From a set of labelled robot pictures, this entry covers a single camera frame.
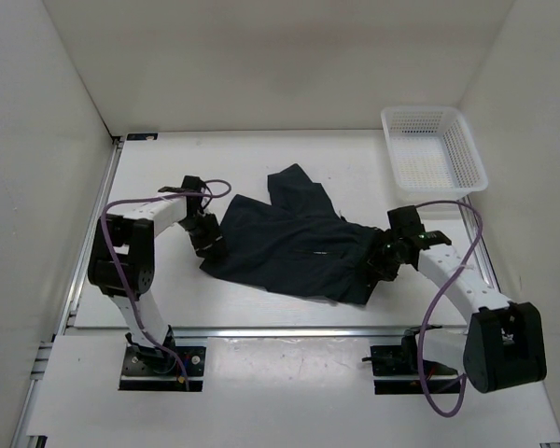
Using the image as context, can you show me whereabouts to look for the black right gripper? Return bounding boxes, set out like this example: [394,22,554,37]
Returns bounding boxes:
[355,228,403,282]

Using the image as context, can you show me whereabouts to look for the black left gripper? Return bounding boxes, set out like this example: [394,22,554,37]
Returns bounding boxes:
[177,212,228,261]

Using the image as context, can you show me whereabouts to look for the dark navy shorts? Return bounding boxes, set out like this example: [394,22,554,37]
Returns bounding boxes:
[200,164,378,306]

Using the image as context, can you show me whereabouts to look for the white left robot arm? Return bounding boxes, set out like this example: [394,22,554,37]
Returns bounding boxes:
[88,176,231,379]

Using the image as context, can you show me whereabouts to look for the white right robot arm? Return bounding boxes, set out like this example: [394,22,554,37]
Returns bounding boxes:
[372,214,547,394]

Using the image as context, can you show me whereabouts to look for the white perforated plastic basket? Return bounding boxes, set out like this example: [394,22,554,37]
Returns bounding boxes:
[381,105,488,203]

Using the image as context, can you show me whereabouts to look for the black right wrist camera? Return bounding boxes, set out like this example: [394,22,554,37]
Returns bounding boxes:
[387,205,426,237]

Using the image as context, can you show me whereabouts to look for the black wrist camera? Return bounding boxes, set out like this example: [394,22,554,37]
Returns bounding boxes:
[387,205,426,237]
[181,175,206,193]

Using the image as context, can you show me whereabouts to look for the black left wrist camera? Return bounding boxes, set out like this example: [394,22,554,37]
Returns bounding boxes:
[181,175,206,193]

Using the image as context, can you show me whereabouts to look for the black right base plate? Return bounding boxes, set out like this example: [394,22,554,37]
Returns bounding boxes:
[362,345,460,396]

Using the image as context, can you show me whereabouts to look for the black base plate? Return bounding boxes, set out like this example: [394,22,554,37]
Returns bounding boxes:
[119,345,206,393]
[362,345,460,396]

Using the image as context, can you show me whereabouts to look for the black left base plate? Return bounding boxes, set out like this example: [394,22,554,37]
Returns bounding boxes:
[119,345,206,393]

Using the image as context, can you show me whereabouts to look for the aluminium frame rail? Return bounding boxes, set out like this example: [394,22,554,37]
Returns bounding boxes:
[8,134,560,448]

